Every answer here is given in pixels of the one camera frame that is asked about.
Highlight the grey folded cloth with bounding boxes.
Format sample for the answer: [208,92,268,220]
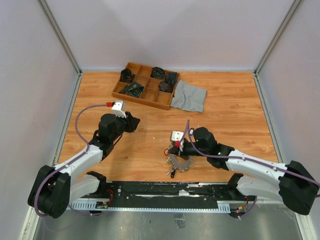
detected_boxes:
[170,80,207,113]

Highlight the rolled dark tie back left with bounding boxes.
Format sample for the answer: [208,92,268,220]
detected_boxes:
[119,68,135,84]

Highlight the red key tag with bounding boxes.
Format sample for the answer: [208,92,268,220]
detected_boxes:
[164,148,169,156]

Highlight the rolled green tie back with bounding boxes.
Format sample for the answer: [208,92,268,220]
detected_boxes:
[150,67,166,80]

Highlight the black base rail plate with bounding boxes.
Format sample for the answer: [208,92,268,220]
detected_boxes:
[77,181,258,210]

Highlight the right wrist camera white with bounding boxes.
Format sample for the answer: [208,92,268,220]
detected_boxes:
[170,131,185,151]

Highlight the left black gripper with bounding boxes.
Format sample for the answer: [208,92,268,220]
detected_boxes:
[110,111,141,142]

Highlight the blue patterned tie front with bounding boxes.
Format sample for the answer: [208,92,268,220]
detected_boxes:
[119,82,145,98]

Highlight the rolled dark tie right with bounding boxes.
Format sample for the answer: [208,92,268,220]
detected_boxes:
[164,71,178,88]

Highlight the slotted grey cable duct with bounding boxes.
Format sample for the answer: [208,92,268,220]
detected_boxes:
[70,198,231,213]

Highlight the rolled dark tie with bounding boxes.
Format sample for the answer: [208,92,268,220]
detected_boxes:
[119,68,135,84]
[164,71,178,88]

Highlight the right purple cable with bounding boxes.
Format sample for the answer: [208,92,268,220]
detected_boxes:
[174,119,320,221]

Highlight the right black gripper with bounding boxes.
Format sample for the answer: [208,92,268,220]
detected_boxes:
[168,140,209,160]

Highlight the rolled purple tie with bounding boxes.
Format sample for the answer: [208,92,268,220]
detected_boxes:
[158,81,173,93]

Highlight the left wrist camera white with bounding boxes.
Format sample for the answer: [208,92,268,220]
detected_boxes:
[111,100,127,119]

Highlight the black key tag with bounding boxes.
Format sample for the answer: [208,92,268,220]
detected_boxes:
[166,168,176,179]

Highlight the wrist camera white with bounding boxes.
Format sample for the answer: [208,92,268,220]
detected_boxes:
[170,131,185,151]
[111,100,127,119]

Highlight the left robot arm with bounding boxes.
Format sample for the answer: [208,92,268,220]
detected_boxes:
[27,111,141,219]

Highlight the wooden divided tray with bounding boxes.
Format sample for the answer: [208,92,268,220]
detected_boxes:
[112,62,180,110]

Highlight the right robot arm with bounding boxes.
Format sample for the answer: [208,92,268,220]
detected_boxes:
[164,127,320,216]

